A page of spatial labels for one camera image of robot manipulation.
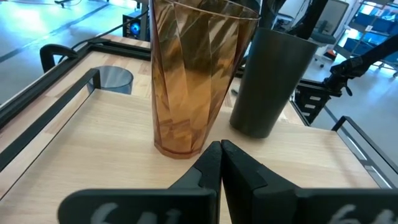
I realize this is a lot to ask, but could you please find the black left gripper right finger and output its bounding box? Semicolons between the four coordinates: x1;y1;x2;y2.
220;139;398;224

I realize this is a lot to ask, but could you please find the wooden shelf with black frame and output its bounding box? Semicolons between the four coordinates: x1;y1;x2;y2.
0;68;398;224

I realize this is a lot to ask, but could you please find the black computer tower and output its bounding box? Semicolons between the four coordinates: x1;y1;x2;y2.
121;11;150;42

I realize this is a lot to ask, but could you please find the black overhead frame post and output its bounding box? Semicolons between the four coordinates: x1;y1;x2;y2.
259;0;330;40

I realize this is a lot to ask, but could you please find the grey office chair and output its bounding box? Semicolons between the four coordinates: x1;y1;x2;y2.
309;0;351;68

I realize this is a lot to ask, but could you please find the amber twisted plastic tumbler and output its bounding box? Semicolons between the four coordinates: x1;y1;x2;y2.
149;0;261;160

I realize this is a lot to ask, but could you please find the black table edge frame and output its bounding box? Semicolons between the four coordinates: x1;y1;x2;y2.
0;37;312;129

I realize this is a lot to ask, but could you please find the dark grey tall tumbler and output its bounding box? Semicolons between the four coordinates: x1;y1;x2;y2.
229;27;319;139

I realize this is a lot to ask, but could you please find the black curved clamp handle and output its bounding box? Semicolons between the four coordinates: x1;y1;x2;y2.
39;43;79;74

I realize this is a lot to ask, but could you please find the rack with blue bins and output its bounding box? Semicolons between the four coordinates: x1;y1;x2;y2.
335;0;398;73

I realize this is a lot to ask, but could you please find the black cable on floor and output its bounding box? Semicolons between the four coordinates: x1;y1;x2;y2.
57;8;150;65

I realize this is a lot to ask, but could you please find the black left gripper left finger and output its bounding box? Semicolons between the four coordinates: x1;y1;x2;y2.
57;140;223;224

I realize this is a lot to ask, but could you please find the small blue translucent cup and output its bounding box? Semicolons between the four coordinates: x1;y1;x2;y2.
86;65;134;96

